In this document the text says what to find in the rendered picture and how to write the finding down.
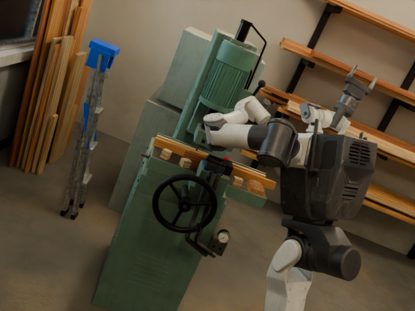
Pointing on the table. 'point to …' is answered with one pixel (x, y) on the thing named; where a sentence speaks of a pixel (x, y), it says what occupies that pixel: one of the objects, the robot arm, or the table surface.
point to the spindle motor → (227, 76)
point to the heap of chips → (255, 187)
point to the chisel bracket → (200, 136)
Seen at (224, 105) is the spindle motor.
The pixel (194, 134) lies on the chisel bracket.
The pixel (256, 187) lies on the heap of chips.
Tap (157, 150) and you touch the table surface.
